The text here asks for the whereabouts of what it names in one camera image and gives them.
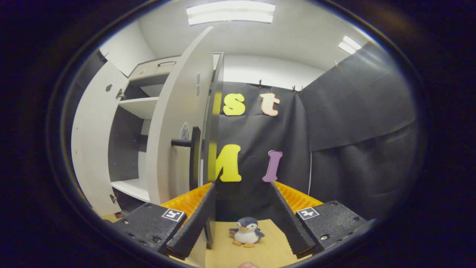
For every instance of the small ceiling light panel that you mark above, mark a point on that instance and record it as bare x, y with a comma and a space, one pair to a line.
349, 44

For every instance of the black backdrop cloth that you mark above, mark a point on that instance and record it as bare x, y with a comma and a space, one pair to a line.
353, 167

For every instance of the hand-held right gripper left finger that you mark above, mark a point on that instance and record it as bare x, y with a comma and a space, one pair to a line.
189, 229

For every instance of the white cabinet door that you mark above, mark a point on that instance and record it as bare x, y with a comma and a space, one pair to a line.
93, 141
174, 104

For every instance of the large ceiling light panel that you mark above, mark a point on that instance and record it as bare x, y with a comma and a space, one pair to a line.
230, 13

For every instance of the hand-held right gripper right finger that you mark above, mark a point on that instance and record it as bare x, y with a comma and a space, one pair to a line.
293, 227

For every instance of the penguin plush toy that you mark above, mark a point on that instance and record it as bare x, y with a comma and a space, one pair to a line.
246, 230

